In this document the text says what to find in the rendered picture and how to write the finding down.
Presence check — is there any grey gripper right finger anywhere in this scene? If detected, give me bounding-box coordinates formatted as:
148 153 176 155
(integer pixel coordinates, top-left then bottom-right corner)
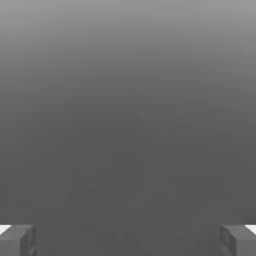
218 223 256 256

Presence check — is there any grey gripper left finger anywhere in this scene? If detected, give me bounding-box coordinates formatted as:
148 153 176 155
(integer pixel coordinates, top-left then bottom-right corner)
0 223 38 256

